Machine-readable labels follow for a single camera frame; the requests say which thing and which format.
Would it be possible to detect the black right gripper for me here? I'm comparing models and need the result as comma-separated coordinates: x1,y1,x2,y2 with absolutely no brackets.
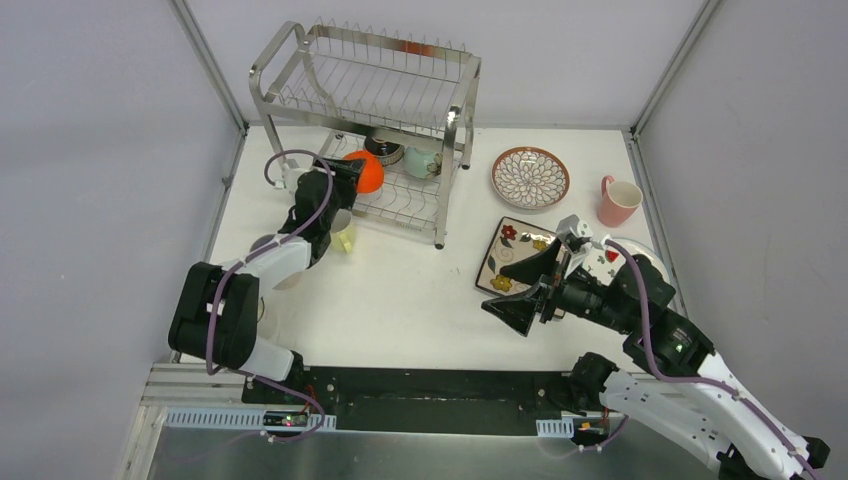
479,236,635,335

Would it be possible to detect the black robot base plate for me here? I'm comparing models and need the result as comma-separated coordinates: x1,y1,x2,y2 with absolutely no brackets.
241,366,598,437

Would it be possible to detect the pale yellow ceramic mug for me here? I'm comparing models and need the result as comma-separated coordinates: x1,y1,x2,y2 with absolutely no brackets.
330,210,356,254

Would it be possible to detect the round floral pattern plate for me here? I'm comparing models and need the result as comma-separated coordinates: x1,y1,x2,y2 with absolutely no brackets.
491,146,571,210

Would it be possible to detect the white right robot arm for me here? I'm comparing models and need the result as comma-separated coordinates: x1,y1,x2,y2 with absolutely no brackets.
482,239,830,479

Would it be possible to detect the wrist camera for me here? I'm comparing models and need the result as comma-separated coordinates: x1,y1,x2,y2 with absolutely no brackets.
275,164,309,195
556,214,594,251

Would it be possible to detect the mint green ceramic bowl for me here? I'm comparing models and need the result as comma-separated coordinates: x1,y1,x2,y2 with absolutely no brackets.
402,146,443,180

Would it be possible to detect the stainless steel dish rack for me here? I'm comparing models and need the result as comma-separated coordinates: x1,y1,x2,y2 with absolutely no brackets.
248,21,482,249

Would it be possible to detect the orange plastic bowl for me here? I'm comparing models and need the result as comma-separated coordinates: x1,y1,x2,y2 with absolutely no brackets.
342,150,385,194

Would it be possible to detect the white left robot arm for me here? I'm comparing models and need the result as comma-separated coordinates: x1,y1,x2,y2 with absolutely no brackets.
167,154,366,405

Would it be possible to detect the watermelon pattern round plate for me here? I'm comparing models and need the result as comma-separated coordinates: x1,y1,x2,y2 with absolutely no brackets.
586,237,670,286

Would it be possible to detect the square flower pattern plate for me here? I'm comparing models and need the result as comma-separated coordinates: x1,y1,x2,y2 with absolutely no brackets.
474,216,556,296

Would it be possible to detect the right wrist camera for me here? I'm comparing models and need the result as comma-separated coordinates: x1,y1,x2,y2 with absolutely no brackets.
556,214,594,251

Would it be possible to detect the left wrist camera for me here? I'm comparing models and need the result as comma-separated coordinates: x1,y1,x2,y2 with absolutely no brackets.
275,164,309,195

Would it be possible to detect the pink ceramic mug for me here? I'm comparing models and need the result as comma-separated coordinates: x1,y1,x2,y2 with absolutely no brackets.
597,175,644,227

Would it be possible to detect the brown patterned ceramic bowl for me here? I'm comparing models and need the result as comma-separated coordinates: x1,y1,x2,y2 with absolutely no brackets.
363,137,405,167

